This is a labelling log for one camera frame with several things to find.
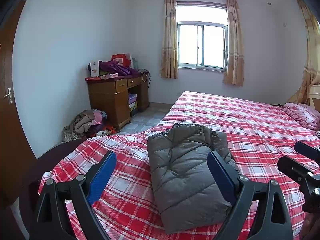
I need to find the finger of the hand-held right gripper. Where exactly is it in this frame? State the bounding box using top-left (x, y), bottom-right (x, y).
top-left (294, 141), bottom-right (320, 159)
top-left (277, 156), bottom-right (320, 213)

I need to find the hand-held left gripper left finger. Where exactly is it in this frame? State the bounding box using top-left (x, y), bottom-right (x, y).
top-left (29, 150), bottom-right (117, 240)

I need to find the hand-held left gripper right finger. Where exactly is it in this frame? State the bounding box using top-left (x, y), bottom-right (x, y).
top-left (207, 150), bottom-right (293, 240)

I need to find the grey puffer jacket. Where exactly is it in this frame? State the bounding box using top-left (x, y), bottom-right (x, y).
top-left (147, 123), bottom-right (241, 235)

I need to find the person's right forearm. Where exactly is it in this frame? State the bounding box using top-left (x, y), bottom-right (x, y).
top-left (299, 211), bottom-right (320, 240)

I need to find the pile of mixed clothes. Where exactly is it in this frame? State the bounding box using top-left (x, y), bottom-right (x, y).
top-left (62, 109), bottom-right (117, 144)

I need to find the folded pink quilt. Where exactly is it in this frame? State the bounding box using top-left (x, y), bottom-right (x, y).
top-left (283, 102), bottom-right (320, 130)

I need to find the dark wooden footboard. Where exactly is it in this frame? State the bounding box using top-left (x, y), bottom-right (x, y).
top-left (19, 140), bottom-right (90, 240)

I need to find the light wooden headboard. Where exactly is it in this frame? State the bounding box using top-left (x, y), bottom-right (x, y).
top-left (306, 84), bottom-right (320, 108)

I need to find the bed with red plaid sheet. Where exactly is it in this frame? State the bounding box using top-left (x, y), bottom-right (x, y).
top-left (37, 91), bottom-right (320, 240)

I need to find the brown wooden desk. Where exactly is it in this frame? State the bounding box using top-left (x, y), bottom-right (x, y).
top-left (85, 72), bottom-right (150, 132)

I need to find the stack of colourful boxes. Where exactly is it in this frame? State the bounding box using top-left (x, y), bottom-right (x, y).
top-left (128, 94), bottom-right (138, 117)

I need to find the long beige tied curtain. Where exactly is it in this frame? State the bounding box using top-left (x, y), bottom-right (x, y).
top-left (287, 0), bottom-right (320, 104)

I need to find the brown wooden door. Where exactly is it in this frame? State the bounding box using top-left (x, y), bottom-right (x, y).
top-left (0, 0), bottom-right (38, 209)

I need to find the flat red box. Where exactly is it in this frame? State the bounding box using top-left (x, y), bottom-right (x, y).
top-left (85, 73), bottom-right (118, 81)

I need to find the white upright box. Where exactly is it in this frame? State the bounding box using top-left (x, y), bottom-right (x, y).
top-left (90, 60), bottom-right (101, 78)

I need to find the purple puffer jacket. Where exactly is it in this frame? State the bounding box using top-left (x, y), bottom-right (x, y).
top-left (99, 60), bottom-right (139, 77)

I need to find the red cardboard box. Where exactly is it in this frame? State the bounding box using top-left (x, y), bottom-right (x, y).
top-left (111, 53), bottom-right (132, 67)

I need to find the beige patterned curtain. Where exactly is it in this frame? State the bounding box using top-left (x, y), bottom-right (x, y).
top-left (160, 0), bottom-right (179, 79)
top-left (222, 0), bottom-right (245, 87)

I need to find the sliding glass window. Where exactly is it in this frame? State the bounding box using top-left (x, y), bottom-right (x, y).
top-left (176, 1), bottom-right (228, 69)

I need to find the metal door handle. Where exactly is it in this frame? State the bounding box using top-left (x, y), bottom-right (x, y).
top-left (3, 87), bottom-right (13, 104)

